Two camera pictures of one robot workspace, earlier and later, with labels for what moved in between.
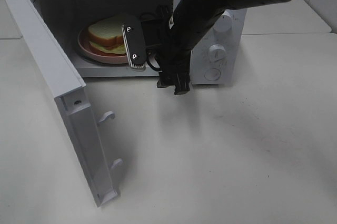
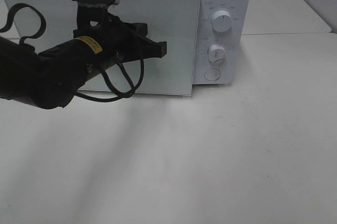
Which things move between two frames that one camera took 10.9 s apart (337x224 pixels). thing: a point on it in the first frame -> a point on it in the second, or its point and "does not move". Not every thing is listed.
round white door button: [212, 74] does not move
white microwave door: [85, 132] -> [171, 14]
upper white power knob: [224, 24] does not move
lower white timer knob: [217, 54] does not move
